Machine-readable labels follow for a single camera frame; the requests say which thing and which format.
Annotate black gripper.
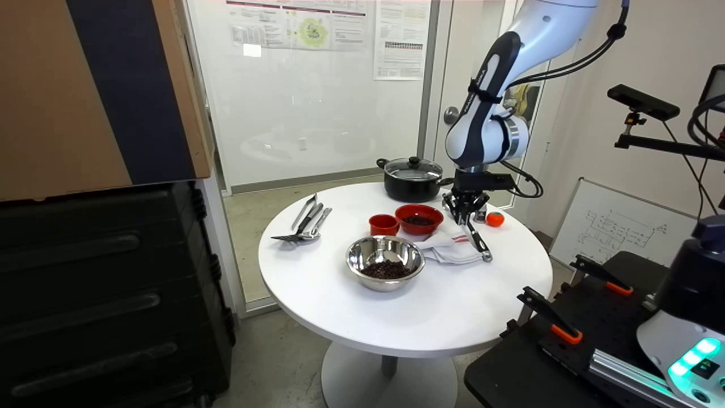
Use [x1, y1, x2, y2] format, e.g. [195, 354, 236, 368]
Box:
[445, 170, 493, 225]

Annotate black serving spoon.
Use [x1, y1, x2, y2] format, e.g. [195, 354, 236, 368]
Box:
[463, 218, 496, 266]

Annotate red plastic bowl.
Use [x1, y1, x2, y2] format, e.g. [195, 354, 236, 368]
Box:
[395, 203, 446, 242]

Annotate stainless steel bowl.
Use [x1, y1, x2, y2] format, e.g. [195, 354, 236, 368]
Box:
[344, 233, 427, 295]

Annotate black cooking pot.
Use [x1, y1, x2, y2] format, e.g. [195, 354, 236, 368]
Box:
[375, 157, 456, 205]

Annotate glass pot lid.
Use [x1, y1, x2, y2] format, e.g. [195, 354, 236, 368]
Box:
[384, 154, 446, 183]

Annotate red plastic cup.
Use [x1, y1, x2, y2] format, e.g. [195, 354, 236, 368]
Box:
[368, 213, 402, 239]

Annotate white whiteboard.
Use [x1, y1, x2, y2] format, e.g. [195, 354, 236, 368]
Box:
[549, 176, 700, 268]

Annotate silver metal tongs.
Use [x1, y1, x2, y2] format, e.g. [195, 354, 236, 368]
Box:
[290, 192, 336, 242]

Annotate white paper notice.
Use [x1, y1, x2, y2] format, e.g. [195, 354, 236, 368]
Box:
[371, 0, 434, 81]

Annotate black perforated robot cart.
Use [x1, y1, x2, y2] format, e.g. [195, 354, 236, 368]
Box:
[463, 248, 725, 408]

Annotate paper poster with green circle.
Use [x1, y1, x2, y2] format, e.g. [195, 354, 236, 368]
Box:
[225, 0, 371, 52]

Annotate black mesh chair back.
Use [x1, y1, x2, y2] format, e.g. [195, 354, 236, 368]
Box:
[686, 64, 725, 154]

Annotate black hard case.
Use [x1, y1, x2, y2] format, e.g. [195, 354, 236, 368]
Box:
[0, 179, 239, 408]

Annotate cardboard box with dark stripe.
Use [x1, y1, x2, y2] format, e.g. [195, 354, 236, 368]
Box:
[0, 0, 215, 205]

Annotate black clamp with orange handle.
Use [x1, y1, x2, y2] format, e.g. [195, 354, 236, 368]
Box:
[570, 254, 640, 302]
[518, 284, 587, 350]

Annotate grey metal frame post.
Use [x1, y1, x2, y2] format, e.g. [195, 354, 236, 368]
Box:
[417, 0, 458, 165]
[180, 0, 234, 314]

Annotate black stereo camera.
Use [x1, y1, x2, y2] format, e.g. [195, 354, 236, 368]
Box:
[608, 81, 683, 122]

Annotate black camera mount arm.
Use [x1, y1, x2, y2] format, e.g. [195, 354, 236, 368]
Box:
[615, 112, 725, 162]

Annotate aluminium rail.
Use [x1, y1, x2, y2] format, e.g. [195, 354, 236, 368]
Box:
[587, 348, 686, 408]

